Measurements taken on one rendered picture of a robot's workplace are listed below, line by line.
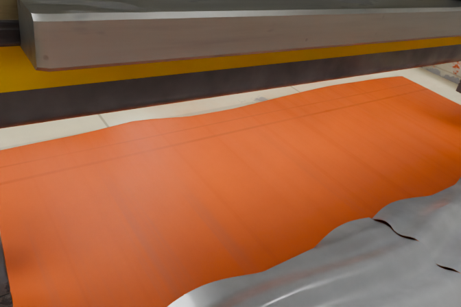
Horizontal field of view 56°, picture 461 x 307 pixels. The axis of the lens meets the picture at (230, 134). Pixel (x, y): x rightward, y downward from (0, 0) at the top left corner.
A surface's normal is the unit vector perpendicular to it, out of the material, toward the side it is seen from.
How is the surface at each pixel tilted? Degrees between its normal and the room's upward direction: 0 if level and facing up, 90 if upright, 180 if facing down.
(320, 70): 89
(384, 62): 89
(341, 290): 33
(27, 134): 0
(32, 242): 0
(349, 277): 24
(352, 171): 0
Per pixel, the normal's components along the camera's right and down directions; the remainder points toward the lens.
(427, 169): 0.14, -0.85
